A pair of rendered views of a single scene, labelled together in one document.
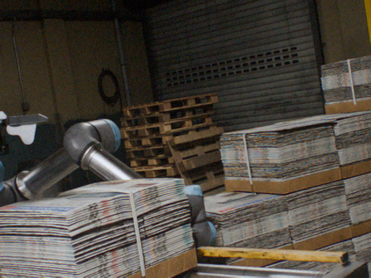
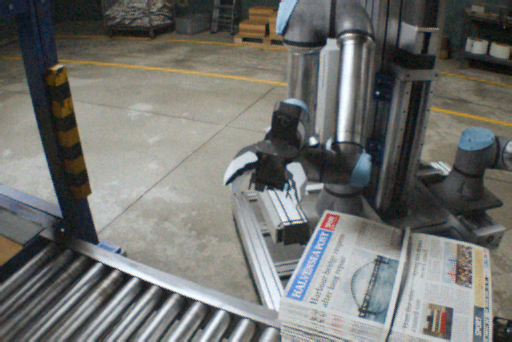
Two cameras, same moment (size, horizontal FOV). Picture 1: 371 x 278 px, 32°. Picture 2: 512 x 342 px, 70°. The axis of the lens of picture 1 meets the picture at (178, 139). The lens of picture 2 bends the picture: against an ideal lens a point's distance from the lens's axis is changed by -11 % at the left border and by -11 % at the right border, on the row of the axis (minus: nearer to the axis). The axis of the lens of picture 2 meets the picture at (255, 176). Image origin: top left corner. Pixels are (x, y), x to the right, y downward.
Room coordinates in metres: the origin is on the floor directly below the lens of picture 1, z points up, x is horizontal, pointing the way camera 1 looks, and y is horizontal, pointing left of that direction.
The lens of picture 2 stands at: (1.10, -0.20, 1.56)
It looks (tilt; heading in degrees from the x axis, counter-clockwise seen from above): 31 degrees down; 72
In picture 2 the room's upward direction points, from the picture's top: straight up
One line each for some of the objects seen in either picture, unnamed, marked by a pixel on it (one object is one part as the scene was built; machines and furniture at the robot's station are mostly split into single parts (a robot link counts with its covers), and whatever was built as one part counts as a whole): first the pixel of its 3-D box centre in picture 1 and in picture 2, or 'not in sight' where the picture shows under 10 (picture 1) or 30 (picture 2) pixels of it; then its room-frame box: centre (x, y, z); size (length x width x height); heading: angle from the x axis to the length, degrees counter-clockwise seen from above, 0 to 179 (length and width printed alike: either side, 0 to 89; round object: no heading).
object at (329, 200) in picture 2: not in sight; (340, 197); (1.67, 0.71, 0.87); 0.15 x 0.15 x 0.10
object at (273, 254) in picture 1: (266, 253); not in sight; (1.57, -0.17, 0.81); 0.43 x 0.03 x 0.02; 49
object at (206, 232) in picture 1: (197, 235); not in sight; (1.94, -0.01, 0.81); 0.11 x 0.08 x 0.09; 139
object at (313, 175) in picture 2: not in sight; (296, 163); (1.43, 0.54, 1.12); 0.11 x 0.08 x 0.11; 149
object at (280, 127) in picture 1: (277, 127); not in sight; (2.50, -0.39, 1.06); 0.37 x 0.29 x 0.01; 29
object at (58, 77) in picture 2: not in sight; (68, 135); (0.88, 1.04, 1.05); 0.05 x 0.05 x 0.45; 49
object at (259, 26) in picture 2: not in sight; (275, 25); (3.63, 6.54, 0.28); 1.20 x 0.83 x 0.57; 139
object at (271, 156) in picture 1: (277, 157); not in sight; (2.51, -0.38, 0.95); 0.38 x 0.29 x 0.23; 29
